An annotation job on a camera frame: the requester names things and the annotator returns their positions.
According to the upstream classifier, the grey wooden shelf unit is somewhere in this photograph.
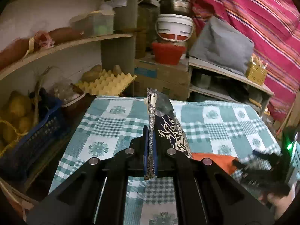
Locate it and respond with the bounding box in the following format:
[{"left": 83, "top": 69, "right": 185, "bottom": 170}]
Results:
[{"left": 188, "top": 57, "right": 274, "bottom": 115}]

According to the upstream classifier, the white plastic bucket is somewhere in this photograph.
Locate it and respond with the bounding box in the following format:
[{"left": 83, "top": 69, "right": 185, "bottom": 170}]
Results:
[{"left": 154, "top": 14, "right": 194, "bottom": 42}]

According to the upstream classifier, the blue plastic crate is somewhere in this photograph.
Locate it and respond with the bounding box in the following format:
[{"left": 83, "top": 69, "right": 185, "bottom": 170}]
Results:
[{"left": 1, "top": 95, "right": 66, "bottom": 182}]

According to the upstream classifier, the red plastic basin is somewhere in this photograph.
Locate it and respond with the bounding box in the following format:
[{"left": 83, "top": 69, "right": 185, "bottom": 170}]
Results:
[{"left": 151, "top": 42, "right": 186, "bottom": 65}]

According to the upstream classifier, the steel cooking pot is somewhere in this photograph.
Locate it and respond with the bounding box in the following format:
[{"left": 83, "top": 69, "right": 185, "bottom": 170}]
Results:
[{"left": 157, "top": 0, "right": 193, "bottom": 17}]

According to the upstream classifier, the light blue plastic basket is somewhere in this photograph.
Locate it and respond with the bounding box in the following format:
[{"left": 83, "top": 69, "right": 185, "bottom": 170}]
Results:
[{"left": 286, "top": 142, "right": 299, "bottom": 186}]

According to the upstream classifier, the person's right hand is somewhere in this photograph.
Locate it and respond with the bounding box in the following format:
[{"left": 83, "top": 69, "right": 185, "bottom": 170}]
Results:
[{"left": 267, "top": 187, "right": 296, "bottom": 220}]

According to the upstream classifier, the black silver foil bag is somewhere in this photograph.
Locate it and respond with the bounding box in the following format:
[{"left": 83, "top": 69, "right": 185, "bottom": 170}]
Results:
[{"left": 144, "top": 88, "right": 192, "bottom": 180}]

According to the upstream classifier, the wooden wall shelf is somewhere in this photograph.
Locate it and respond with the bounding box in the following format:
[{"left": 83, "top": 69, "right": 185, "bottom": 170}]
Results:
[{"left": 1, "top": 0, "right": 122, "bottom": 79}]

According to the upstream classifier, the red striped cloth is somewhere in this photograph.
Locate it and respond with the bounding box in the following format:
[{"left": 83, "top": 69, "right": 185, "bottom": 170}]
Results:
[{"left": 193, "top": 0, "right": 299, "bottom": 121}]

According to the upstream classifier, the yellow egg tray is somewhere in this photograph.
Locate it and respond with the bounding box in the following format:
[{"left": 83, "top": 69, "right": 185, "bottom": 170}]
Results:
[{"left": 75, "top": 70, "right": 137, "bottom": 96}]

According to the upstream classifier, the green checkered tablecloth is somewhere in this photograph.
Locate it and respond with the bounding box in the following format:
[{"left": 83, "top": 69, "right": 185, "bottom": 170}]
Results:
[{"left": 50, "top": 97, "right": 279, "bottom": 224}]

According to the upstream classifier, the orange snack wrapper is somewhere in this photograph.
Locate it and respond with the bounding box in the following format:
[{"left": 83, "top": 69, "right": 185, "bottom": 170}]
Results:
[{"left": 192, "top": 153, "right": 238, "bottom": 175}]

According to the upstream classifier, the large cardboard box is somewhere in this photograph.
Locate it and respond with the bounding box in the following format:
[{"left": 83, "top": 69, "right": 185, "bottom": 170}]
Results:
[{"left": 134, "top": 57, "right": 191, "bottom": 101}]

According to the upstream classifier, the clear plastic container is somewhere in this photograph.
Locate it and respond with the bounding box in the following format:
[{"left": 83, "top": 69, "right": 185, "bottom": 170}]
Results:
[{"left": 69, "top": 10, "right": 115, "bottom": 38}]

